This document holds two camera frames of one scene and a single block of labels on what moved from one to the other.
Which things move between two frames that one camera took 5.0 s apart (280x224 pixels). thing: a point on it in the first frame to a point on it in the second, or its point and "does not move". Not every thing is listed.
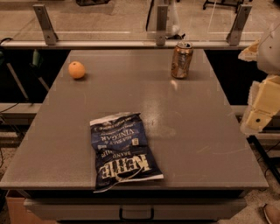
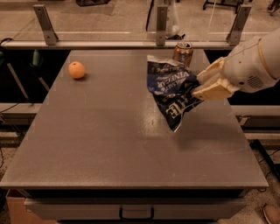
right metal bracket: (235, 33) does not move
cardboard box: (18, 213) does not move
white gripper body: (269, 53) to (246, 68)
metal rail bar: (126, 44) does not move
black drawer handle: (121, 216) does not move
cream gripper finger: (250, 53) to (211, 71)
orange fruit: (76, 70) does not move
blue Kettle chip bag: (122, 151) to (171, 86)
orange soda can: (182, 59) does not move
